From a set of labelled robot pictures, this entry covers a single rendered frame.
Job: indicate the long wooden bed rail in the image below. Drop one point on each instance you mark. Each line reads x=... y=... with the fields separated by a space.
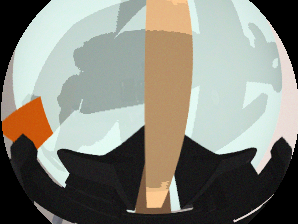
x=168 y=61

